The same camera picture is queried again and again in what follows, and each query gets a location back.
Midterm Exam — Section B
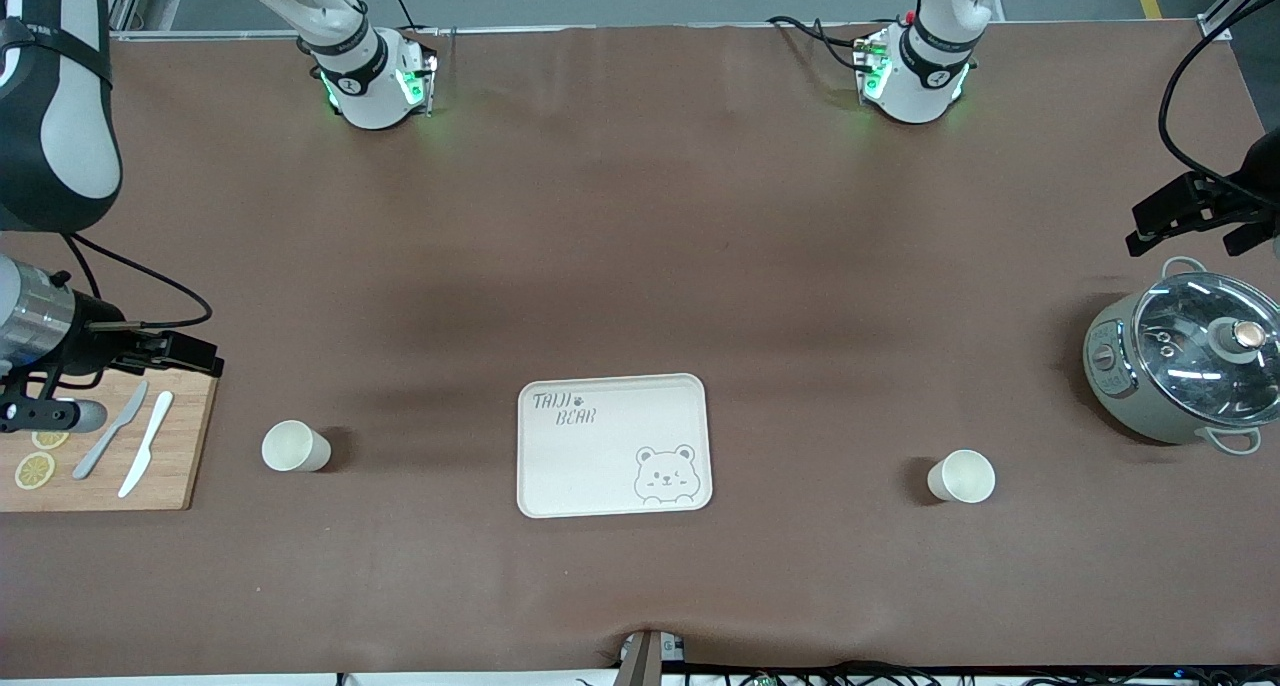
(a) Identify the white plastic cup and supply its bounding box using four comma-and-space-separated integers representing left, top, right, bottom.
262, 420, 332, 474
927, 450, 996, 505

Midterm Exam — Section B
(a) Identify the cream tray with bear print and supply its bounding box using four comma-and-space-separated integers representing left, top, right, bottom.
516, 373, 714, 519

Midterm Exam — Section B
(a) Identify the white plastic knife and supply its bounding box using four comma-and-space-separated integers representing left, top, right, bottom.
118, 391, 175, 499

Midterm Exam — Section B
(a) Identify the grey plastic knife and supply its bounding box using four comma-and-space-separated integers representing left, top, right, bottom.
72, 380, 150, 481

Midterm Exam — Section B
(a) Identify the wooden cutting board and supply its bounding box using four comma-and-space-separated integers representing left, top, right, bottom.
0, 366, 219, 513

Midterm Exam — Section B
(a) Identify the grey-green electric cooking pot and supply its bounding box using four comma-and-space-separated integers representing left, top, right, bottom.
1084, 256, 1280, 456

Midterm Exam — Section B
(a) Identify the brown table cover mat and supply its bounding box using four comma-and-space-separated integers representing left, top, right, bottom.
0, 21, 1280, 679

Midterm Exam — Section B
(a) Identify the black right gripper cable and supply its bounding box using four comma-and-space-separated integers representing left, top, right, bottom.
58, 228, 215, 330

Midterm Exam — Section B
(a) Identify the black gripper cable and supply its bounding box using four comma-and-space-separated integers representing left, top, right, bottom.
1157, 4, 1280, 209
58, 228, 215, 330

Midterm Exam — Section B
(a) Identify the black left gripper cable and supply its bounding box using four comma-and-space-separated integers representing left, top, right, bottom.
1157, 4, 1280, 209

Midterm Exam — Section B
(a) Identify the aluminium frame profile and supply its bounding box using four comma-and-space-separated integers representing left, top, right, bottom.
1198, 0, 1280, 40

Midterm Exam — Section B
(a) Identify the aluminium table edge rail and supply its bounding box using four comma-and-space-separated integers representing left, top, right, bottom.
106, 0, 303, 43

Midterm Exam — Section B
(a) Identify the black right arm base cable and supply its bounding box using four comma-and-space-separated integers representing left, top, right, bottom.
300, 0, 421, 37

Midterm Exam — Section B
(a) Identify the black arm base cable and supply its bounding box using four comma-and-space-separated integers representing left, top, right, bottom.
767, 14, 881, 73
300, 0, 421, 37

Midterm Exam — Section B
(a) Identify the black left arm base cable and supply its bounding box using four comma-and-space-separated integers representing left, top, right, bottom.
767, 14, 881, 73

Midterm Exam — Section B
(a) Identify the grey metal table bracket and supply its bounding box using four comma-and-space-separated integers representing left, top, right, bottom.
617, 629, 688, 686

